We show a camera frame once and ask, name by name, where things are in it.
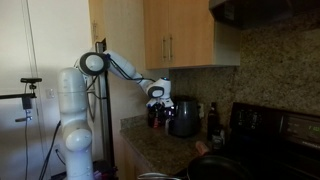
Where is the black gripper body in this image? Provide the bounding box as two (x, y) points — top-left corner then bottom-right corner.
(148, 104), (166, 128)

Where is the stainless steel refrigerator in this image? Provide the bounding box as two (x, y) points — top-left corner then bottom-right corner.
(95, 38), (116, 171)

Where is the wooden upper cabinet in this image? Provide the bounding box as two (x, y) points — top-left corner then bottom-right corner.
(143, 0), (240, 70)

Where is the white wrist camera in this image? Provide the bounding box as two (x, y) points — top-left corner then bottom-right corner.
(146, 98), (174, 107)

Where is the black stove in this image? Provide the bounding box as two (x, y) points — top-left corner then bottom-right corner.
(200, 102), (320, 180)

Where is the range hood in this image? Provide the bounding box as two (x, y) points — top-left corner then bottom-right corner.
(209, 0), (320, 30)

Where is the pink soda can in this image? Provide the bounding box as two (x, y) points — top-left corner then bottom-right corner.
(195, 141), (210, 156)

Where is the black camera on stand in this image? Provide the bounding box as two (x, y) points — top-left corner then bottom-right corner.
(0, 78), (42, 122)

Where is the dark glass bottle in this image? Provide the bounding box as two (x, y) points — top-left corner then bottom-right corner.
(207, 102), (220, 141)

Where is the wooden lower cabinet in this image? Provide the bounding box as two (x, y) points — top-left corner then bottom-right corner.
(117, 135), (150, 180)

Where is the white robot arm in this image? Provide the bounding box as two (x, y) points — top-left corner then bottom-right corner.
(58, 50), (173, 180)

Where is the black frying pan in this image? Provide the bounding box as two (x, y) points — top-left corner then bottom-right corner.
(137, 155), (254, 180)

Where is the wooden cabinet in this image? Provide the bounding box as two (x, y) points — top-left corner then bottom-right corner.
(143, 0), (240, 70)
(117, 135), (150, 180)

